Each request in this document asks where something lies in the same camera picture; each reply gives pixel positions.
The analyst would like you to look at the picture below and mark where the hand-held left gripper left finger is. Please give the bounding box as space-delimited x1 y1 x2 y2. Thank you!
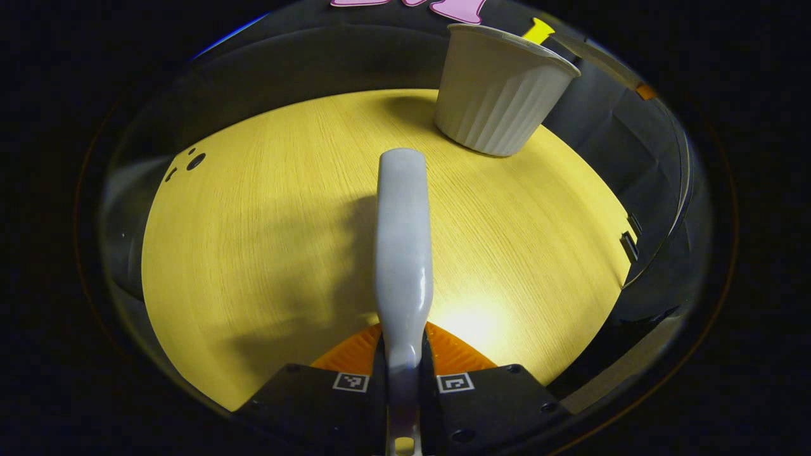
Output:
238 323 388 456

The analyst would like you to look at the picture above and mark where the small grey broom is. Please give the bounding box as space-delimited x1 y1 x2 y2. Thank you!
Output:
375 148 435 456

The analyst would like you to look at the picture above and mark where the white ribbed garbage bin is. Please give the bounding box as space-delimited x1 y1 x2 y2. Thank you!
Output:
434 24 582 158

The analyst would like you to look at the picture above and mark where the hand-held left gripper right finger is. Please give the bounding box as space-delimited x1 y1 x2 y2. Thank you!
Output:
419 322 561 456

